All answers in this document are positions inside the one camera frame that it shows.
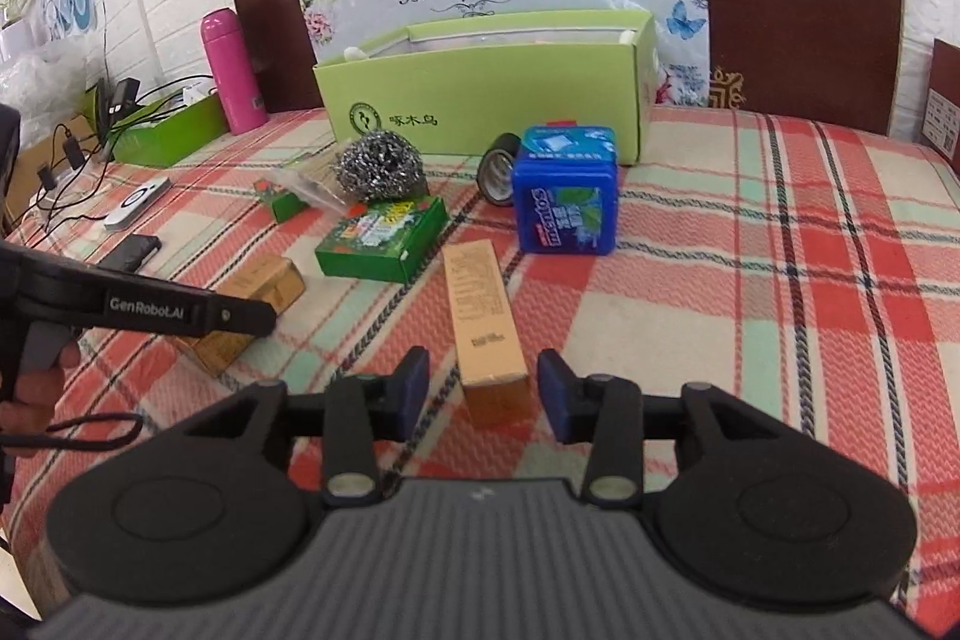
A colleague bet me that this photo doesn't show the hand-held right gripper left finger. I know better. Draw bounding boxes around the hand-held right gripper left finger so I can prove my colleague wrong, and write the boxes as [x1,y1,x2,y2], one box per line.
[182,345,433,510]

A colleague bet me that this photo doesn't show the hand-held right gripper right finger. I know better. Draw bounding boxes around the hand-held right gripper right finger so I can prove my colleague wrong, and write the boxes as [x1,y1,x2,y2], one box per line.
[535,347,782,507]

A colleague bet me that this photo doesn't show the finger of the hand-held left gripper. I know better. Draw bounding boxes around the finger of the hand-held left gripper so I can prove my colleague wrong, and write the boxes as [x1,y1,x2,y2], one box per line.
[21,248,278,339]

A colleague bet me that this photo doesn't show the slim gold carton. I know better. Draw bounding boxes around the slim gold carton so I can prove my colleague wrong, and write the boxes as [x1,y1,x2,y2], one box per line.
[441,239,531,432]

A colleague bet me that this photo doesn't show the green cardboard box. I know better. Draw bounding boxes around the green cardboard box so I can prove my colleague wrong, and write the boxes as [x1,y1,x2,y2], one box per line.
[311,6,656,166]

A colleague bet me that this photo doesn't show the person's left hand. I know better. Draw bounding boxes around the person's left hand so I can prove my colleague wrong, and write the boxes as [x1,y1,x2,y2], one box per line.
[0,344,82,455]

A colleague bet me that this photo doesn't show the black phone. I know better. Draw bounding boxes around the black phone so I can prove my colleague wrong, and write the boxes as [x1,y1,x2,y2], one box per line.
[96,233,164,275]

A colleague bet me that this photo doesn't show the white oval device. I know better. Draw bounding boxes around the white oval device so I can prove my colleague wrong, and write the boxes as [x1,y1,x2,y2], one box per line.
[102,176,171,234]

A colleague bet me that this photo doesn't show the tan wooden box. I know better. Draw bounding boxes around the tan wooden box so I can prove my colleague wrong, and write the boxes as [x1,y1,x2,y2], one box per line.
[175,254,308,376]

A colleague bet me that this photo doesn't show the green flat box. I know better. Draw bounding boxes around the green flat box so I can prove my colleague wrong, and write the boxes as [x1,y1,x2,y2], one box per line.
[313,194,451,284]

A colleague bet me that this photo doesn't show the small green box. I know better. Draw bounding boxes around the small green box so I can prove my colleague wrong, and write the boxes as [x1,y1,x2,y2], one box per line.
[252,177,310,225]

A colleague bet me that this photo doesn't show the shallow green tray box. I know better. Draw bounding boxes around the shallow green tray box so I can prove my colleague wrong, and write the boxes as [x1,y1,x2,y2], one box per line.
[111,91,231,166]

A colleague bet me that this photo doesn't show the blue mint tin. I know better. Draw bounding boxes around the blue mint tin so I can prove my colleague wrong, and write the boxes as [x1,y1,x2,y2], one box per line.
[511,123,621,256]

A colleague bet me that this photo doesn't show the clear toothpick packet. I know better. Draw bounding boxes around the clear toothpick packet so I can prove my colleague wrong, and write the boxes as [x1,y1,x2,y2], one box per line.
[283,155,355,211]

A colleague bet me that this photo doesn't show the black charger plug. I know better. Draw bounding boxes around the black charger plug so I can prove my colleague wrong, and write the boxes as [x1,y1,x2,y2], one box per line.
[107,77,143,118]

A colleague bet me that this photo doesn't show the plaid tablecloth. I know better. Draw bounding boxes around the plaid tablecloth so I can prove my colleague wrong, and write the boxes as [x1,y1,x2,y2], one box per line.
[0,104,960,640]

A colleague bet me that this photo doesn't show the steel wool scrubber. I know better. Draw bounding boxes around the steel wool scrubber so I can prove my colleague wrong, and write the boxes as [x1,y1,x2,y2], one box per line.
[334,132,426,204]

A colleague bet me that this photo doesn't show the black tape roll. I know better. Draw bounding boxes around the black tape roll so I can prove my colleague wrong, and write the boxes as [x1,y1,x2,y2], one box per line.
[478,132,527,209]

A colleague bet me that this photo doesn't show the crumpled clear plastic bag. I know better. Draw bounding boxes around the crumpled clear plastic bag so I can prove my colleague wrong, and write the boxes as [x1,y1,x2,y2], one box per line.
[0,46,92,121]

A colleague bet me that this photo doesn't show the pink thermos bottle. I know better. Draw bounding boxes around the pink thermos bottle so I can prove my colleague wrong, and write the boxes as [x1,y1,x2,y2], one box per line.
[199,7,270,136]

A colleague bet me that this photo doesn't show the dark wooden headboard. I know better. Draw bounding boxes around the dark wooden headboard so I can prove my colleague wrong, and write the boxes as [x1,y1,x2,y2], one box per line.
[231,0,905,137]

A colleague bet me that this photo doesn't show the brown cardboard box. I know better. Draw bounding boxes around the brown cardboard box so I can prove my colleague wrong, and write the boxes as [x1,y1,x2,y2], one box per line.
[913,37,960,163]

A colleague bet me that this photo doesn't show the black wrist strap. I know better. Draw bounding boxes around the black wrist strap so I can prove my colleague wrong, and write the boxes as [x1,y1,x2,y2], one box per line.
[0,410,145,459]

